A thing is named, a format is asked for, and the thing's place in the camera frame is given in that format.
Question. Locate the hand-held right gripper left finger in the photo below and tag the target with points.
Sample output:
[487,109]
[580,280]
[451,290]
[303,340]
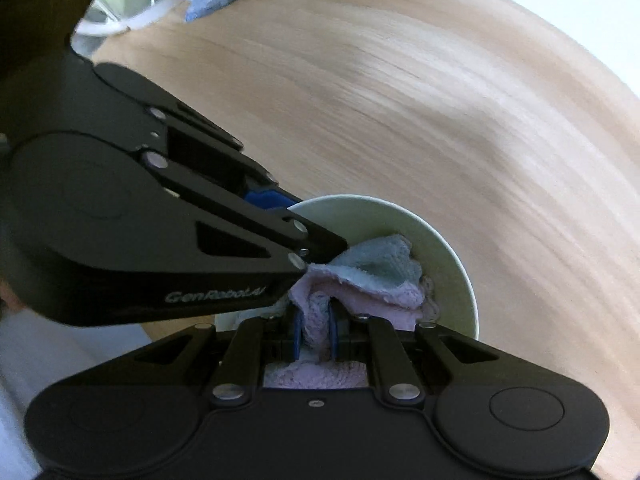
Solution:
[297,335]

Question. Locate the pink and grey cloth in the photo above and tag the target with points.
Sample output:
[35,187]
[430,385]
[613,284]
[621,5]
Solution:
[380,280]

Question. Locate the pale green bowl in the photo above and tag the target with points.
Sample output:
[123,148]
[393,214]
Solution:
[440,270]

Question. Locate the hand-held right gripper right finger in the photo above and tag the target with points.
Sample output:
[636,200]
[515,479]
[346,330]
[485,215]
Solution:
[332,332]

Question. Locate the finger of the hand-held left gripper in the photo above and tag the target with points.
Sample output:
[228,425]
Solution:
[200,135]
[260,230]

